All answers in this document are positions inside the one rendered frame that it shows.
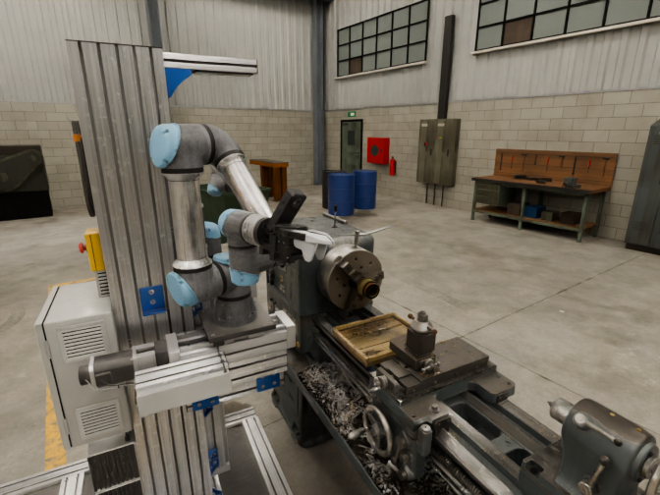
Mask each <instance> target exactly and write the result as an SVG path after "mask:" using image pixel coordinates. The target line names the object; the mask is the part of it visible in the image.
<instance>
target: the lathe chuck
mask: <svg viewBox="0 0 660 495"><path fill-rule="evenodd" d="M354 247H355V246H345V247H341V248H339V249H337V250H336V251H334V252H333V253H332V254H331V255H330V256H329V257H328V258H327V260H326V261H325V263H324V265H323V267H322V270H321V274H320V286H321V290H322V292H323V294H324V295H325V297H326V298H327V299H328V300H329V301H331V302H332V303H333V304H335V305H336V306H337V307H339V308H341V309H344V307H345V304H346V301H347V298H348V295H349V292H350V289H351V287H350V286H349V285H351V286H355V287H357V286H358V284H357V283H355V282H354V281H352V282H350V283H349V279H350V278H349V277H348V276H347V275H346V273H345V272H344V271H343V270H342V269H341V268H340V266H339V265H338V264H337V263H336V262H335V261H336V260H337V259H338V258H339V257H342V258H343V259H344V260H345V261H347V262H349V263H350V264H351V266H352V267H353V269H355V270H356V271H357V273H358V274H359V272H360V273H361V274H366V273H369V272H371V271H374V270H377V269H380V268H382V265H381V263H380V261H379V259H378V258H377V256H376V255H375V254H373V253H372V252H370V251H368V250H366V249H364V248H362V247H357V248H354ZM325 293H326V294H327V295H328V297H329V298H328V297H327V296H326V294H325ZM372 300H373V299H369V298H364V299H361V301H360V303H359V302H358V303H357V307H356V309H359V308H361V307H363V306H365V305H367V304H368V303H370V302H371V301H372Z"/></svg>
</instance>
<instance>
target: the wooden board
mask: <svg viewBox="0 0 660 495"><path fill-rule="evenodd" d="M390 317H392V318H393V319H394V320H392V318H390ZM381 319H382V320H381ZM383 319H384V320H386V321H384V320H383ZM389 319H391V321H390V320H389ZM395 319H396V320H395ZM380 320H381V321H380ZM377 321H380V322H377ZM388 321H389V323H388ZM376 322H377V323H376ZM385 322H386V323H385ZM369 323H370V325H367V324H369ZM371 323H372V324H373V325H374V326H373V325H372V324H371ZM382 323H385V324H386V326H385V324H382ZM362 324H363V325H362ZM365 324H366V325H367V326H366V325H365ZM397 325H398V326H397ZM360 326H361V327H360ZM369 326H371V327H369ZM375 326H376V327H375ZM389 326H392V327H389ZM395 326H396V327H395ZM358 327H359V328H358ZM366 327H367V329H366ZM377 327H378V328H377ZM382 327H383V328H382ZM385 327H386V328H385ZM406 327H408V328H410V327H411V324H410V323H409V322H408V321H407V320H406V319H405V318H403V317H402V316H400V315H399V314H397V313H396V312H389V313H385V314H382V315H378V316H375V317H370V318H367V319H364V320H359V321H355V322H351V323H347V324H343V325H341V326H336V327H332V335H333V336H334V337H335V338H336V339H337V340H338V341H339V342H340V343H341V344H343V346H344V347H345V348H346V349H347V350H348V351H349V352H350V353H351V354H352V355H354V357H355V358H356V359H357V360H359V361H360V362H361V363H362V364H363V365H364V366H365V367H370V366H373V365H375V364H378V363H381V362H384V361H387V360H390V359H392V358H393V357H396V356H397V355H396V354H395V353H394V352H393V351H392V350H390V349H389V344H390V339H392V338H394V337H399V336H401V335H402V334H405V335H407V331H408V329H407V328H406ZM352 328H354V329H352ZM363 328H364V330H363ZM371 328H372V330H371ZM373 328H374V329H373ZM334 329H335V330H334ZM347 329H348V330H349V329H350V330H349V331H348V330H347ZM351 329H352V331H351ZM369 329H370V330H369ZM398 329H399V330H398ZM344 330H345V331H346V330H347V331H348V333H347V331H346V332H345V331H344ZM358 330H360V331H361V332H360V331H358ZM365 330H367V331H365ZM339 331H341V332H342V333H341V334H340V332H339ZM362 331H363V332H362ZM368 331H369V332H368ZM349 332H351V333H349ZM352 332H353V333H352ZM354 332H356V333H354ZM358 332H360V333H359V336H358ZM343 333H347V335H348V334H349V335H350V336H349V335H348V337H346V338H345V337H344V335H346V334H344V335H343ZM397 333H398V334H397ZM361 334H363V335H361ZM347 335H346V336H347ZM351 335H353V336H351ZM360 337H361V338H360ZM380 337H381V338H380ZM349 338H350V339H349ZM350 341H351V342H350ZM369 341H370V342H369ZM374 343H375V344H374ZM371 345H372V346H373V347H372V346H371ZM375 345H376V346H375ZM358 349H359V350H358ZM373 349H374V350H373Z"/></svg>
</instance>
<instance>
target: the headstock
mask: <svg viewBox="0 0 660 495"><path fill-rule="evenodd" d="M291 224H302V225H306V226H307V227H309V228H314V229H318V230H321V231H323V232H326V233H327V234H328V235H329V236H330V237H331V238H332V240H333V241H334V242H335V243H334V245H332V246H331V245H328V246H327V249H326V252H325V255H326V254H327V253H328V252H329V251H330V250H331V249H333V248H335V247H337V246H340V245H344V244H352V245H354V244H355V243H354V240H355V237H340V236H339V234H352V232H355V231H354V230H357V231H359V233H360V234H365V233H367V232H365V231H363V230H361V229H358V228H356V227H353V226H351V225H348V224H344V223H341V222H339V221H336V226H338V228H332V226H334V220H333V219H331V218H328V217H326V216H311V217H302V218H294V220H293V221H292V223H291ZM357 245H358V246H359V247H361V248H364V249H366V250H368V251H370V252H372V253H373V252H374V238H373V236H372V235H371V234H370V235H367V236H359V238H358V244H357ZM325 255H324V256H325ZM321 261H322V260H319V259H317V257H316V254H314V257H313V259H312V261H310V262H308V261H304V260H300V259H297V260H295V263H289V264H286V265H284V264H283V265H280V266H277V267H274V268H271V269H269V270H266V281H267V282H268V281H270V285H274V286H275V287H276V288H277V289H278V290H279V291H280V292H281V293H282V294H283V295H284V296H285V297H286V298H287V303H288V304H289V305H290V306H291V307H292V308H293V309H294V310H295V311H296V312H297V313H298V314H299V315H301V316H306V315H311V314H315V313H318V312H323V311H327V310H331V309H336V308H339V307H337V306H336V305H335V304H333V303H332V302H331V301H329V300H328V299H327V298H326V297H325V296H324V295H323V294H322V293H321V291H320V290H319V287H318V283H317V272H318V268H319V265H320V263H321ZM308 273H309V274H308ZM312 285H313V286H312ZM317 291H318V292H317Z"/></svg>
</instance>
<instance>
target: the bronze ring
mask: <svg viewBox="0 0 660 495"><path fill-rule="evenodd" d="M357 291H358V293H359V294H360V295H361V296H364V297H366V298H369V299H375V298H376V297H377V296H378V294H379V292H380V288H379V286H378V285H377V284H376V283H375V282H374V281H373V280H372V279H371V278H368V277H367V278H364V279H362V280H361V281H360V282H359V284H357Z"/></svg>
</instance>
